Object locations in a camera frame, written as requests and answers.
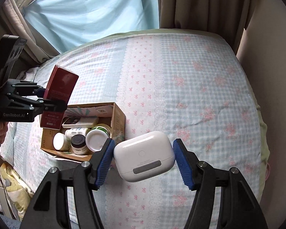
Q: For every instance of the black lid white jar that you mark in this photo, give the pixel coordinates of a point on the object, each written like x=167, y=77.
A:
x=78, y=144

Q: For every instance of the white pill bottle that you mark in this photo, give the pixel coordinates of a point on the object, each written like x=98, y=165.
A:
x=75, y=131

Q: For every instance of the brown curtain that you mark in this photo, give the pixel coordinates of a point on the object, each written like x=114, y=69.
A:
x=37, y=47
x=227, y=18

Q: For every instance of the brown cardboard box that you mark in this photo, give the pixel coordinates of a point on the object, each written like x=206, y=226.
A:
x=108, y=113

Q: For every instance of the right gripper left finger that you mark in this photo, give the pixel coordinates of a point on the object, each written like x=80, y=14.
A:
x=49, y=206

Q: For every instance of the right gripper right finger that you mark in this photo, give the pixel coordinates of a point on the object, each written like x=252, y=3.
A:
x=238, y=206

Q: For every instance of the white remote control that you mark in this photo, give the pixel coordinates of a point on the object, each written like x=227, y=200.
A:
x=80, y=122

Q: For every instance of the white earbuds case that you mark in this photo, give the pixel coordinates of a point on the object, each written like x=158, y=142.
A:
x=144, y=156

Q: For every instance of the yellow packing tape roll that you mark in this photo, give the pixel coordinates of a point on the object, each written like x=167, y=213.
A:
x=103, y=127

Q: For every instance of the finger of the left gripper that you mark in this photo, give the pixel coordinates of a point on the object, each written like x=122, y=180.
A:
x=39, y=104
x=24, y=88

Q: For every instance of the pale green cream jar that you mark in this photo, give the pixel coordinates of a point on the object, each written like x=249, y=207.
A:
x=61, y=142

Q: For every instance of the red cardboard box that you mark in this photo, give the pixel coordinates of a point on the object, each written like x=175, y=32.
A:
x=60, y=87

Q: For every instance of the light blue curtain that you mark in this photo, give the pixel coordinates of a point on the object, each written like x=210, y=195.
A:
x=66, y=24

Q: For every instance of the green jar white lid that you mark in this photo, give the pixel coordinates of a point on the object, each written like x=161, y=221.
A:
x=95, y=140

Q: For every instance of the left brown curtain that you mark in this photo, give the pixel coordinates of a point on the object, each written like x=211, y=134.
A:
x=37, y=47

